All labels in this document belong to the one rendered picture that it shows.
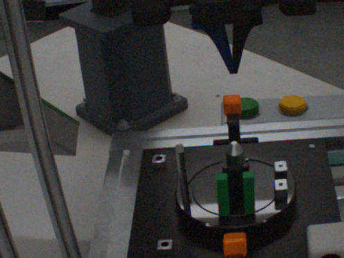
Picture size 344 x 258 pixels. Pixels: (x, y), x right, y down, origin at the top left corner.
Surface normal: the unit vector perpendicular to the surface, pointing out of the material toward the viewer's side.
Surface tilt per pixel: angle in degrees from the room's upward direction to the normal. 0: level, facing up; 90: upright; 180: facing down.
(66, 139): 90
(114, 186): 0
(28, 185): 0
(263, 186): 0
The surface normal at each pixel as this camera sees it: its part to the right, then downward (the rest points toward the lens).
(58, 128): 0.97, 0.04
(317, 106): -0.11, -0.84
